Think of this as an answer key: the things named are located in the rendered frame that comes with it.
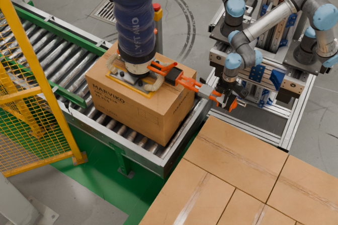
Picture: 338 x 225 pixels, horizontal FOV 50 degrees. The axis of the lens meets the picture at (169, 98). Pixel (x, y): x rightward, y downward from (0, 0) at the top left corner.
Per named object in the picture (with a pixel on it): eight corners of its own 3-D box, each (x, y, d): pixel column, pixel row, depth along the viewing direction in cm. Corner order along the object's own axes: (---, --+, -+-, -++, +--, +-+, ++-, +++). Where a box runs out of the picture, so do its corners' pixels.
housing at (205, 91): (197, 95, 208) (197, 91, 205) (202, 87, 212) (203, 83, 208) (207, 101, 206) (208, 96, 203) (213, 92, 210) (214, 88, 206)
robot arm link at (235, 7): (225, 26, 228) (228, 9, 217) (222, 11, 236) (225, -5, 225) (244, 25, 229) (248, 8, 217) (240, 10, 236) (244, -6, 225)
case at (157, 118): (94, 108, 264) (84, 74, 231) (127, 72, 283) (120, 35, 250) (164, 146, 245) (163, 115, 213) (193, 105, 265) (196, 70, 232)
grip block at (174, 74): (163, 81, 215) (163, 75, 210) (172, 70, 219) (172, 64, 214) (175, 87, 212) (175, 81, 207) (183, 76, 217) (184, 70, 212)
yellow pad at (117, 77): (105, 76, 230) (103, 71, 226) (114, 66, 234) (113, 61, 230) (149, 99, 219) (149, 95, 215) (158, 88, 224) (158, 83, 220)
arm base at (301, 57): (297, 43, 233) (301, 32, 224) (320, 51, 229) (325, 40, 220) (289, 60, 225) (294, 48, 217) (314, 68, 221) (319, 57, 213)
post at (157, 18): (154, 93, 339) (149, 10, 257) (158, 88, 342) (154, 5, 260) (160, 96, 337) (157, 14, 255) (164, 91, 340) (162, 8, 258)
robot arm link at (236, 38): (307, -27, 175) (223, 34, 187) (320, -13, 169) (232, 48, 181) (311, -13, 184) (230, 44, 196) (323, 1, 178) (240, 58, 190)
